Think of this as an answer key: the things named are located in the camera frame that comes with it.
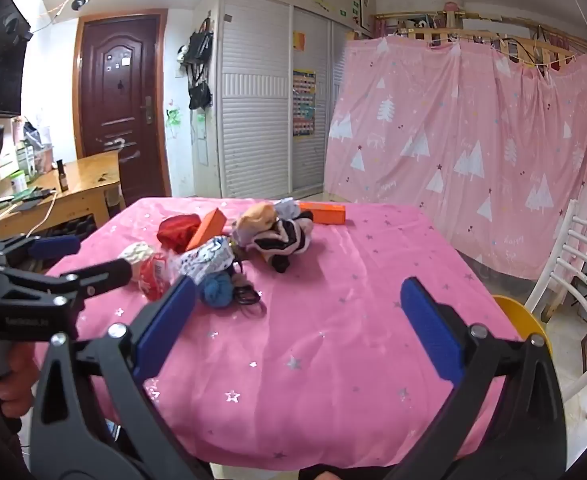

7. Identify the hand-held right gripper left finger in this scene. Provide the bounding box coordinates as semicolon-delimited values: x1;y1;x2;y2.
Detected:
29;276;214;480

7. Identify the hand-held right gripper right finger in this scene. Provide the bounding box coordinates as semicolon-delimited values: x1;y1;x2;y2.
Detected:
383;276;567;480

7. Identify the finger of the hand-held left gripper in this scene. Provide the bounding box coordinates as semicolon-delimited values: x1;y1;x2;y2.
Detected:
0;234;81;267
0;259;134;308

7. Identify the red snack packet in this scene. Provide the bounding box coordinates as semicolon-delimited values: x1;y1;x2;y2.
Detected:
138;251;171;302

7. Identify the blue cloth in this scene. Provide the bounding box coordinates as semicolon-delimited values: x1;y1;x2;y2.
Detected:
200;270;235;308

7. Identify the white printed wrapper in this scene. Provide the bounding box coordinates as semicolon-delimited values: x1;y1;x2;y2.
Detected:
176;236;236;286

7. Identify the red cloth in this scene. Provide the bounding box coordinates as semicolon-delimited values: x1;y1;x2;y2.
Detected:
156;214;201;254

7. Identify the black cord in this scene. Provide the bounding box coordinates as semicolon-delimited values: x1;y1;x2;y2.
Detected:
230;260;266;318

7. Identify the short orange box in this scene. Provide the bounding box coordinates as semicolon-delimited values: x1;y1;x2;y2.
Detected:
186;208;227;252

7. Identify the orange ball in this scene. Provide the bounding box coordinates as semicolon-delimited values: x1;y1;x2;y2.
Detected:
236;202;279;233

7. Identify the black white striped cloth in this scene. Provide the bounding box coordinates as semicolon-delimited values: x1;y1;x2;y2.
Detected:
233;210;315;274

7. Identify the long orange box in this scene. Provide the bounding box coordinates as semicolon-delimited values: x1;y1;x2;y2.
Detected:
298;201;347;226

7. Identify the person's left hand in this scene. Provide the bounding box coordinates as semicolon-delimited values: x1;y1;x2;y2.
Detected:
0;346;40;415

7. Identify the wooden desk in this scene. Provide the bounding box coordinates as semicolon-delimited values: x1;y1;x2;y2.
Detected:
0;150;124;241

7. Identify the white green carton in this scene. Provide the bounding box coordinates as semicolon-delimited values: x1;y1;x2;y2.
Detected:
12;140;36;178

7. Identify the pink star tablecloth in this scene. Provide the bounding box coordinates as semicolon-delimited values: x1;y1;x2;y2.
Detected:
33;196;524;471

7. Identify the dark red door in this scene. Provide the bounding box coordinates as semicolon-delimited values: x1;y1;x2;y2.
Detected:
76;10;166;206

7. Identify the white chair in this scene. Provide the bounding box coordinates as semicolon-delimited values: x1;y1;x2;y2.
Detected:
523;200;587;421

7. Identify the pink tree print curtain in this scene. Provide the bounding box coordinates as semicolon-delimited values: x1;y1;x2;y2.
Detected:
323;35;587;281

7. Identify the small black hanging bag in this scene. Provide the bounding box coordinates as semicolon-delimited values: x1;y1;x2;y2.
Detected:
188;80;212;111

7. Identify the white slatted wardrobe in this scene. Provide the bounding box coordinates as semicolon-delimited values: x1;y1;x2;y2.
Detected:
218;0;359;201

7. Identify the large black hanging bag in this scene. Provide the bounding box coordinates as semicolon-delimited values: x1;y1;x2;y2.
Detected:
188;17;215;61

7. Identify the white cable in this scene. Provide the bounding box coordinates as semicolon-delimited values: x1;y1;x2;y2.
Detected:
26;190;59;238

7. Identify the colourful wall poster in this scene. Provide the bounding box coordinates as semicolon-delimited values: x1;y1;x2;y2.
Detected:
292;69;317;137

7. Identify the wooden bed frame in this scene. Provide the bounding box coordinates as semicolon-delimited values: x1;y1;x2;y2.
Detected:
373;10;587;68

